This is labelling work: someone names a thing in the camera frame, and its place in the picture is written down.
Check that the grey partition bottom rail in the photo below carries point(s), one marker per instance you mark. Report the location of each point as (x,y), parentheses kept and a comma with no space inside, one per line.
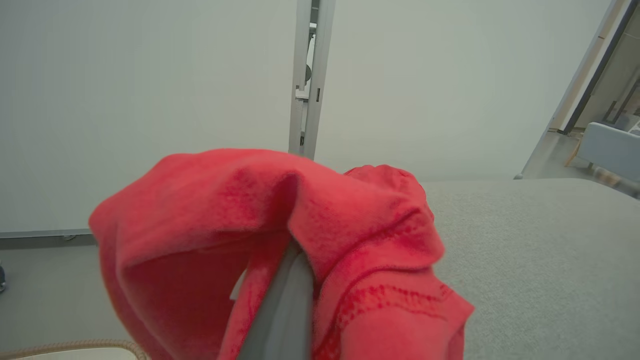
(40,233)

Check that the red garment with white trim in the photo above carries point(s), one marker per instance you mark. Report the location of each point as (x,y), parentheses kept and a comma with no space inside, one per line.
(200,225)

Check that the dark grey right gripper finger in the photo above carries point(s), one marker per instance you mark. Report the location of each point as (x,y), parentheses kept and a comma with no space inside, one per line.
(282,320)

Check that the grey slanted partition edge frame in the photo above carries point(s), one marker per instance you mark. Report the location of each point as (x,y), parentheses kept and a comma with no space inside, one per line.
(590,60)

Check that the grey double partition corner post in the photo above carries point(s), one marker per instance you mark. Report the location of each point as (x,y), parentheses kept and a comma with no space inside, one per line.
(321,50)

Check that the pale blue chair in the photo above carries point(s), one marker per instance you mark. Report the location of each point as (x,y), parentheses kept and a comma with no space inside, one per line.
(610,147)

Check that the grey fabric sofa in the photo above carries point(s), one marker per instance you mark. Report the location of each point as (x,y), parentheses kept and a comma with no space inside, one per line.
(550,275)

